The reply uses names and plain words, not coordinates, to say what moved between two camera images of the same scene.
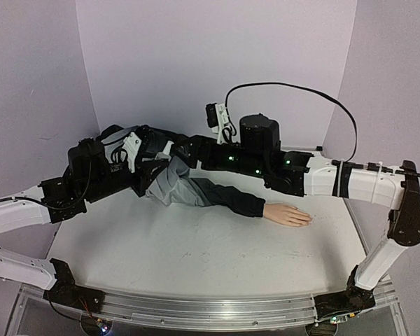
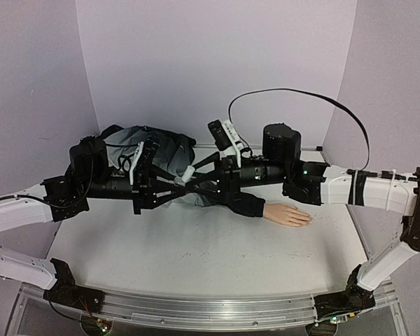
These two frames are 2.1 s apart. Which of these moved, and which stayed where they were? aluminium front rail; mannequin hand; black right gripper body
Moved: black right gripper body
Stayed: mannequin hand; aluminium front rail
